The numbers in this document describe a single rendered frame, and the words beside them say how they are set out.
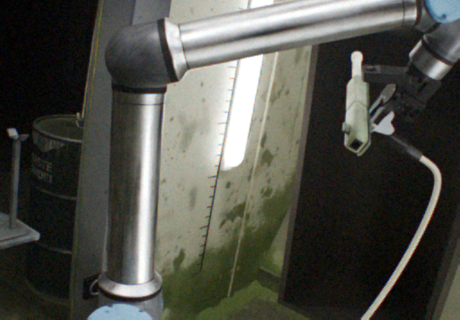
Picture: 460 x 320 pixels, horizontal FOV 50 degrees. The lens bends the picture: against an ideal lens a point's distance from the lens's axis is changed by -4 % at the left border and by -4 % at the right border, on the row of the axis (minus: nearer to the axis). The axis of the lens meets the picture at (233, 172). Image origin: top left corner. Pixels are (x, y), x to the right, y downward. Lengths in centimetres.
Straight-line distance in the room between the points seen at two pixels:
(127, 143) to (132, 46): 24
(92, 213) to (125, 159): 92
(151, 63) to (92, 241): 122
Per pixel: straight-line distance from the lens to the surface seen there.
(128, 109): 105
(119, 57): 94
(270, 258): 313
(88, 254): 205
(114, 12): 183
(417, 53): 118
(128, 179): 109
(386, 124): 125
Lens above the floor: 153
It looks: 16 degrees down
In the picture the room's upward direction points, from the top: 11 degrees clockwise
